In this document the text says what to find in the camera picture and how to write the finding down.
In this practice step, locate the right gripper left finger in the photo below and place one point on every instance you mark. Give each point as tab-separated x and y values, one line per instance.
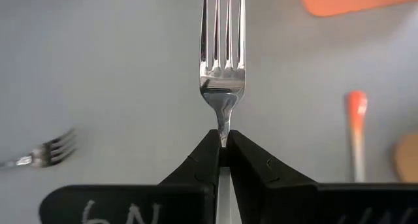
202	171

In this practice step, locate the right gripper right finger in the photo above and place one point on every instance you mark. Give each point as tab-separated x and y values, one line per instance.
251	171

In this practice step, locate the translucent orange plastic bin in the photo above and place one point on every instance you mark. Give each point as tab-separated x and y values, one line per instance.
359	2

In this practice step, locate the yellow plastic bin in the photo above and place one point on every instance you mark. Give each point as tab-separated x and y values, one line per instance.
408	158

